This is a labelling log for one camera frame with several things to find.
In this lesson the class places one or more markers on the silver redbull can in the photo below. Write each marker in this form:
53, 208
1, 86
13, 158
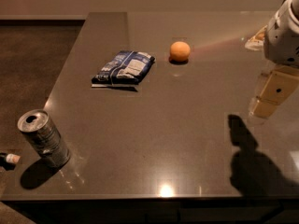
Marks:
40, 131

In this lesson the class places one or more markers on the small white dish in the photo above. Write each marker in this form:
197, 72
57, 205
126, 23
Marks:
255, 43

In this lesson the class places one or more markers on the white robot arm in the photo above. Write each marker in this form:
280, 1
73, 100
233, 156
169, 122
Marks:
295, 3

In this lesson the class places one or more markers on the blue chip bag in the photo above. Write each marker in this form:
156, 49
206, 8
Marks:
127, 68

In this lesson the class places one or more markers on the orange fruit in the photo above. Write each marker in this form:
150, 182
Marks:
180, 51

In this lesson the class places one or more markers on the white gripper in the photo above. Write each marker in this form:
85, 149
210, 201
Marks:
281, 40

